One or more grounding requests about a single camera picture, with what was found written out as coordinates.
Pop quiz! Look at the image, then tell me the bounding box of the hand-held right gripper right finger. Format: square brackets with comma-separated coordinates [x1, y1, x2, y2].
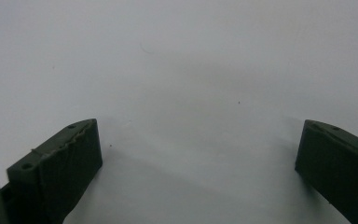
[294, 119, 358, 224]

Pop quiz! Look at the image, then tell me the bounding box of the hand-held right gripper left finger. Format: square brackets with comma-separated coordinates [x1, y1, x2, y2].
[6, 118, 103, 224]

